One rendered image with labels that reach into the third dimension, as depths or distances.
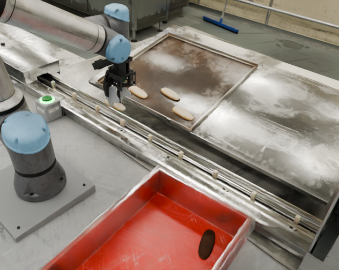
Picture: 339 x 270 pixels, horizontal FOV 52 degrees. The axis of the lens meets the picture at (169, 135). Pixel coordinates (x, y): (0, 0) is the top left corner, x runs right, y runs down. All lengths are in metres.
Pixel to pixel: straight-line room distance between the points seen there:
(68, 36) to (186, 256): 0.64
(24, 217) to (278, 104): 0.97
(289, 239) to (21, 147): 0.75
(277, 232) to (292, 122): 0.47
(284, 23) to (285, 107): 3.60
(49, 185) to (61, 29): 0.44
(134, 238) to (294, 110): 0.77
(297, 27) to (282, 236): 4.06
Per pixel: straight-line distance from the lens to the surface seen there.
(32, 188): 1.08
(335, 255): 0.80
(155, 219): 1.04
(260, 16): 5.06
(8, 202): 1.12
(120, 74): 1.20
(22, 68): 1.64
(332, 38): 4.80
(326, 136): 1.33
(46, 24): 0.88
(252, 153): 1.21
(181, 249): 0.99
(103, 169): 1.20
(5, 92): 1.05
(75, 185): 1.11
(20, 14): 0.85
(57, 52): 2.01
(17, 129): 0.99
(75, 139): 1.33
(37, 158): 1.00
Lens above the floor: 1.64
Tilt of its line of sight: 37 degrees down
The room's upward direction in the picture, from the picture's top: 5 degrees clockwise
